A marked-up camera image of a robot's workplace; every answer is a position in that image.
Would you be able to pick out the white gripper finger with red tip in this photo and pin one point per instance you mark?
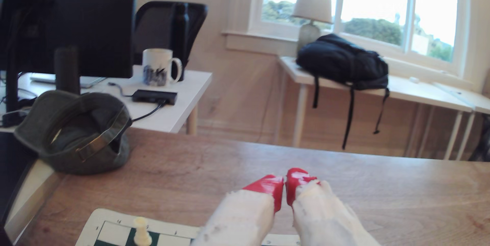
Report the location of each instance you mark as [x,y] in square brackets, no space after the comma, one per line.
[245,215]
[321,215]

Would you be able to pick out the silver laptop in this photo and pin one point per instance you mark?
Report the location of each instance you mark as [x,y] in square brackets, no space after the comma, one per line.
[90,80]

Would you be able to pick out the table lamp beige shade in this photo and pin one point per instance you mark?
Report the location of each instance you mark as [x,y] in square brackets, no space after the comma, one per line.
[313,6]

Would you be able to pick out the black backpack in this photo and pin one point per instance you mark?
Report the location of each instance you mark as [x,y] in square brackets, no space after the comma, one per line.
[340,62]

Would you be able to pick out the white rook chess piece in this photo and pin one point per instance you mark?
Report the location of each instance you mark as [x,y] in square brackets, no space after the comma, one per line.
[142,234]

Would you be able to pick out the white desk wooden legs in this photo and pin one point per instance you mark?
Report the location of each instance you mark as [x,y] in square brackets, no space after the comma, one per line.
[183,96]

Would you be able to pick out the black computer monitor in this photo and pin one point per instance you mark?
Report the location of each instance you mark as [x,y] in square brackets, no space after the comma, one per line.
[76,16]

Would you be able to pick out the green and white chess board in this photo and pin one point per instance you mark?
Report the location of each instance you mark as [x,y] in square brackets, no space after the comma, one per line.
[92,230]

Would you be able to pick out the olive green baseball cap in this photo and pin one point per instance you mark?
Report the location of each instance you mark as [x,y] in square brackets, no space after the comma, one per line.
[76,139]

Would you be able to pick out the white framed window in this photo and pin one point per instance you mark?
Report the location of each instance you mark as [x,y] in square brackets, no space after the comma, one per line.
[409,8]

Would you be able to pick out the black mesh office chair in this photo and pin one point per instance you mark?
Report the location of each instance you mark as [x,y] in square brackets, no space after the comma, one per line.
[168,24]

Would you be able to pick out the black usb hub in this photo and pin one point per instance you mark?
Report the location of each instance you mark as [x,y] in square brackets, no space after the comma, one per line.
[154,96]

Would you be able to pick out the black cylindrical speaker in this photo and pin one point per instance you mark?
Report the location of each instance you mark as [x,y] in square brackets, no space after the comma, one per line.
[67,70]

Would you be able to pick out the white side table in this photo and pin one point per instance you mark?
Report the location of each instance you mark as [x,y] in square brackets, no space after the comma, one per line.
[478,102]

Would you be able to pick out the long white table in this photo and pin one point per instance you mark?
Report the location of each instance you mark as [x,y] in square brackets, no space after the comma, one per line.
[421,93]

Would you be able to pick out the white mug with dark print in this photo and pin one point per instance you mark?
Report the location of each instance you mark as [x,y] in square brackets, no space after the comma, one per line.
[155,64]

